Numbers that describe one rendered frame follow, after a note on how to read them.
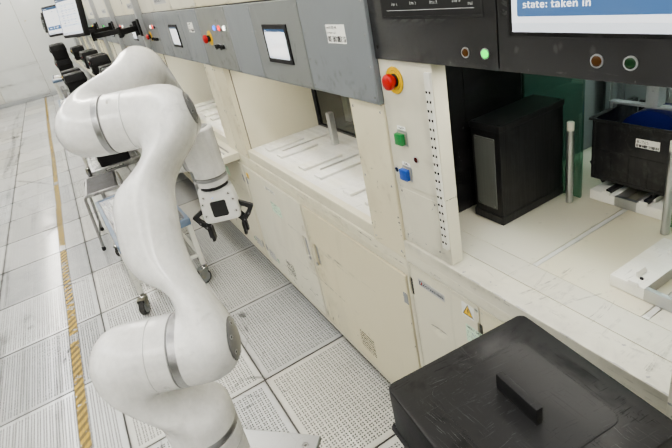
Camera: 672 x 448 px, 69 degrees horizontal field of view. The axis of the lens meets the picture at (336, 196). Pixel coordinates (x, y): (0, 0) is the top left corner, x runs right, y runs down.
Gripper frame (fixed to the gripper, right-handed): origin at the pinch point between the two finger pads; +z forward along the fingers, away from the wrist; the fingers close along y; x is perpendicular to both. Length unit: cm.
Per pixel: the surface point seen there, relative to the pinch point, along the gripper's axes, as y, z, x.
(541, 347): 58, 0, -65
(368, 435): 24, 101, 7
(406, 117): 52, -25, -9
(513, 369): 52, 0, -69
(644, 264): 95, 12, -38
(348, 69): 42, -35, 10
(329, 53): 39, -39, 18
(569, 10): 71, -49, -50
